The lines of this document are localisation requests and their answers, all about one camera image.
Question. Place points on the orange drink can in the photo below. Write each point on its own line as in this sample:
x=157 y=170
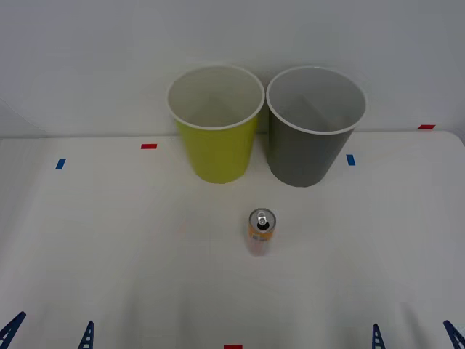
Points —
x=261 y=238

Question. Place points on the grey plastic bin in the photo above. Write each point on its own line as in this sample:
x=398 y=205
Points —
x=305 y=160

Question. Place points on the yellow-green plastic bin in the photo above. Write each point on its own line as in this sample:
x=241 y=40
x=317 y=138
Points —
x=218 y=156

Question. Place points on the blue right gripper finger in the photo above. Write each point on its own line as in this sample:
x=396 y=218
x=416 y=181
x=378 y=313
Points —
x=378 y=340
x=457 y=334

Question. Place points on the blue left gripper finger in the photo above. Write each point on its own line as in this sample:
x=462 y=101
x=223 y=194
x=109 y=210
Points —
x=87 y=338
x=11 y=329

